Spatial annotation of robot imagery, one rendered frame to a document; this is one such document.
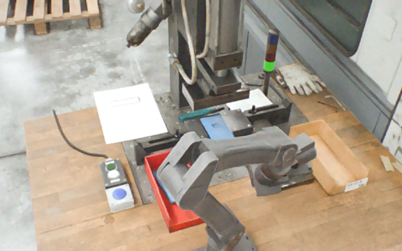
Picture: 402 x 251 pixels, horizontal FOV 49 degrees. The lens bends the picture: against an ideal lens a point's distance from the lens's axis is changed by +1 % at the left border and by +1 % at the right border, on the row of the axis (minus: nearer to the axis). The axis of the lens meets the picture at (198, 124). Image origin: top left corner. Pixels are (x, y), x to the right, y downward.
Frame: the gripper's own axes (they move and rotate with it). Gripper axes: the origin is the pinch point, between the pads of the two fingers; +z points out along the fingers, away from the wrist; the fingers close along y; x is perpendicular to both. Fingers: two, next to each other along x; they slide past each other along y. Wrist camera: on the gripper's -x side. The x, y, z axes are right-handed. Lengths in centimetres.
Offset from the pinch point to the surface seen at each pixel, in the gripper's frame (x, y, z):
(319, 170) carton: -23.4, 2.1, 6.5
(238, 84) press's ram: -0.5, 28.1, -4.1
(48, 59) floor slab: 69, 161, 208
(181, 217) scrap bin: 19.7, -4.6, 10.3
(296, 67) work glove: -42, 51, 35
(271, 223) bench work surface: -4.3, -10.9, 5.9
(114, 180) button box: 36.8, 9.9, 16.4
